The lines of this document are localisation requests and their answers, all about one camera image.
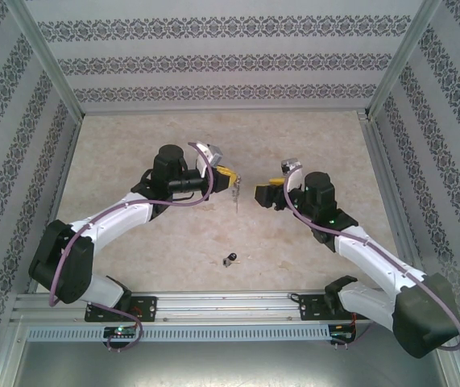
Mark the right green circuit board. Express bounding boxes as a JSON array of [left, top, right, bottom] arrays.
[[329, 323, 356, 343]]

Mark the green circuit board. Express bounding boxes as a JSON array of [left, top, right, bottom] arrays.
[[103, 325, 139, 339], [329, 323, 356, 343]]

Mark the grey metal bottom panel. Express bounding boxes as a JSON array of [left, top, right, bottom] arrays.
[[11, 341, 446, 387]]

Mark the left green circuit board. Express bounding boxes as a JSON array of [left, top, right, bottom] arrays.
[[103, 325, 139, 339]]

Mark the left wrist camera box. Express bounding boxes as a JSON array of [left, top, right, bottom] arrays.
[[194, 139, 225, 178]]

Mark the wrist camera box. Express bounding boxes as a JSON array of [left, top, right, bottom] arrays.
[[280, 158, 305, 190], [194, 139, 225, 178]]

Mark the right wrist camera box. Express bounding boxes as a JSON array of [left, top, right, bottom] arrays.
[[280, 158, 305, 190]]

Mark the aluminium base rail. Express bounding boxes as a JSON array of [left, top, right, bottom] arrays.
[[10, 292, 378, 323]]

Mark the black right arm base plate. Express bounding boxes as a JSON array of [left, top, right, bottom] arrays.
[[297, 293, 362, 323]]

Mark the slotted grey cable duct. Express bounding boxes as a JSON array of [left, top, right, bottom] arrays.
[[25, 324, 332, 343]]

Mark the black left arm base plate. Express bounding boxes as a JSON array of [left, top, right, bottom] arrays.
[[84, 296, 159, 323]]

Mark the aluminium corner frame post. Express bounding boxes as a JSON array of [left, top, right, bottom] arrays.
[[364, 0, 443, 121], [2, 0, 86, 119]]

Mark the aluminium front frame beam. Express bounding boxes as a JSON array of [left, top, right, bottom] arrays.
[[0, 316, 29, 387], [433, 348, 460, 387]]

